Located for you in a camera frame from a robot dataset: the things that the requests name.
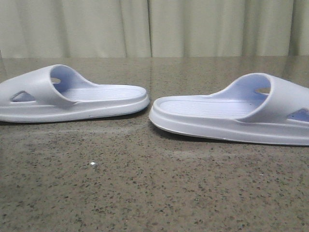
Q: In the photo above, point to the light blue slipper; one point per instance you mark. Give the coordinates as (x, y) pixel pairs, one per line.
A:
(255, 108)
(59, 93)

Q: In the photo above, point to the beige pleated curtain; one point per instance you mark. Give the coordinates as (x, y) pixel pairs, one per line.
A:
(153, 28)

